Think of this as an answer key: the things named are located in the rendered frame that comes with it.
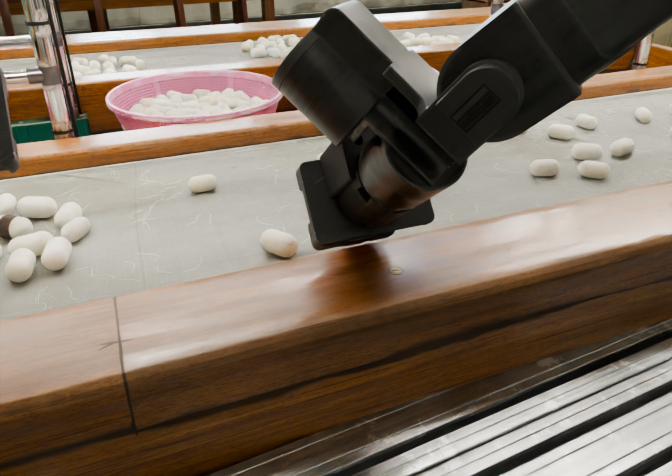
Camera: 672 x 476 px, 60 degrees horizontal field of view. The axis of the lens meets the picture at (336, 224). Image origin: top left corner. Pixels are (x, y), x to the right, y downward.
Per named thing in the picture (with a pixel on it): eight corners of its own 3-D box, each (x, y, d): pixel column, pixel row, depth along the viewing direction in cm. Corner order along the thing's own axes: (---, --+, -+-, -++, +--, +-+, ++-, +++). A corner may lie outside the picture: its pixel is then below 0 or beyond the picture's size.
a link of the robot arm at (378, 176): (324, 161, 40) (357, 122, 33) (374, 110, 42) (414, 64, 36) (395, 230, 40) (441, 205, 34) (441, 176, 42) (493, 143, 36)
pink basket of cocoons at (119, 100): (319, 149, 93) (318, 91, 89) (170, 199, 77) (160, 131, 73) (226, 112, 110) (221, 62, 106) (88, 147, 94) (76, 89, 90)
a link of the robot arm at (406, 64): (243, 101, 35) (369, -70, 28) (302, 69, 42) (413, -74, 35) (382, 235, 35) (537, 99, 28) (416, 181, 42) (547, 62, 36)
